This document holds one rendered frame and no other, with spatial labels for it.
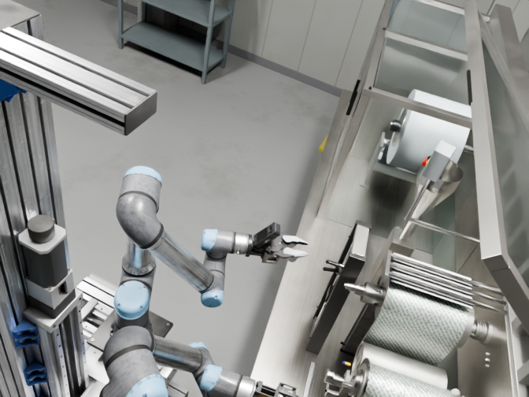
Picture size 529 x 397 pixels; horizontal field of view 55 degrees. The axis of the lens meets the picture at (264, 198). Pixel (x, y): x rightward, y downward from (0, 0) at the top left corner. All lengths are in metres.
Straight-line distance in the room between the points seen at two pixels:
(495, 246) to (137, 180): 1.05
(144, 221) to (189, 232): 1.91
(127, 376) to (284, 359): 0.75
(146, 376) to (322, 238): 1.23
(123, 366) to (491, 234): 0.87
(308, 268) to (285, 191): 1.73
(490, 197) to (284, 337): 1.19
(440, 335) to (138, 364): 0.84
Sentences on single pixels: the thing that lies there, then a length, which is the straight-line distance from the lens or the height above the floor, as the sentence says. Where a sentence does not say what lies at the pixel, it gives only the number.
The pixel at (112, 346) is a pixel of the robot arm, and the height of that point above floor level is 1.36.
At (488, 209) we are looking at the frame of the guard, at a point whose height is 2.02.
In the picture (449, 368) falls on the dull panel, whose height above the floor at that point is 1.07.
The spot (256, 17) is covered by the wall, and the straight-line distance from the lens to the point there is 5.16.
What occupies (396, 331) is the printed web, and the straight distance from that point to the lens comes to 1.59.
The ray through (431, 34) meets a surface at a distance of 2.66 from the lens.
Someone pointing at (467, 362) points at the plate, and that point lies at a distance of 1.77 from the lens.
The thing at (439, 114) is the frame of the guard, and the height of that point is 1.59.
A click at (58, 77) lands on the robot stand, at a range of 0.92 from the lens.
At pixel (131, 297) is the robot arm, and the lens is 1.79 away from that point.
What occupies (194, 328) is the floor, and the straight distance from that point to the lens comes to 2.96.
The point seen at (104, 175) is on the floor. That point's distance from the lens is 3.76.
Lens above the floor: 2.52
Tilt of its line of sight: 43 degrees down
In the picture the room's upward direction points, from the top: 15 degrees clockwise
